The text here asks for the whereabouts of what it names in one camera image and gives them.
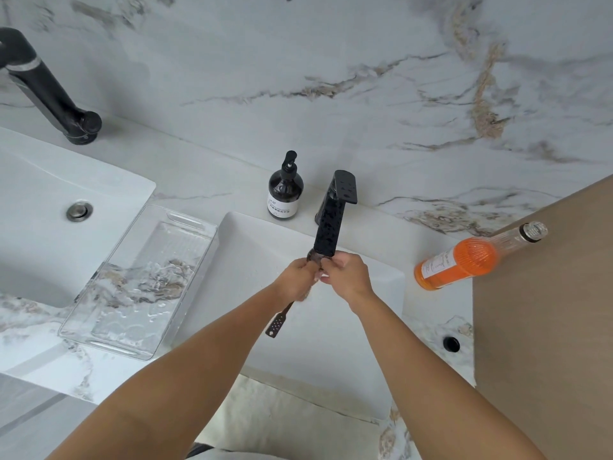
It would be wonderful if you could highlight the person's left forearm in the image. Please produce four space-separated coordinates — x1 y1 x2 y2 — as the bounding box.
47 284 307 460

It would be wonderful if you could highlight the dark soap pump bottle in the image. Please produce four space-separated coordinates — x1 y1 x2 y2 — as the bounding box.
267 150 305 220

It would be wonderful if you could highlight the black square basin faucet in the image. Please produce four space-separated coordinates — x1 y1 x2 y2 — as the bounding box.
314 170 359 258

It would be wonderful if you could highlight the orange drink glass bottle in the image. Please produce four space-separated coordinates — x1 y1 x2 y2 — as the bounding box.
414 221 549 292

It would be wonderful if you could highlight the person's left hand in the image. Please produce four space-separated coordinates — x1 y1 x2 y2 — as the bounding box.
275 257 321 303

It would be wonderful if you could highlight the beige cabinet panel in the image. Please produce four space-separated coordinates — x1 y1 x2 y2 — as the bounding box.
473 174 613 460

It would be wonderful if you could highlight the person's right hand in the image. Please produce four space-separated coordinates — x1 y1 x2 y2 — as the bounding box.
319 253 375 305

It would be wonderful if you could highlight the black round basin faucet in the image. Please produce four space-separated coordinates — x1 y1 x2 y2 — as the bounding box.
0 27 103 146

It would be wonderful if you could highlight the clear plastic tray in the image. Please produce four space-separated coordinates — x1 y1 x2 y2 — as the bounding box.
57 204 220 362

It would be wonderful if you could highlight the silver sink drain plug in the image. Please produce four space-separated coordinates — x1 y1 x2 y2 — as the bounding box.
65 200 95 223

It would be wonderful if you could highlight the white rectangular sink basin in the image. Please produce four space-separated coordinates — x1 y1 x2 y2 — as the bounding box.
171 211 409 423

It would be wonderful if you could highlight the watch with dark perforated strap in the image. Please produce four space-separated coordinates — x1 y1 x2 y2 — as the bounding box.
265 249 336 340

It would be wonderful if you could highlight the person's right forearm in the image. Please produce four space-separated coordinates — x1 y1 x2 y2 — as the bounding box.
346 289 548 460

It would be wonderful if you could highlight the white sink basin with drain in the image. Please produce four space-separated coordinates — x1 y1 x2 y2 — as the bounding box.
0 126 157 310

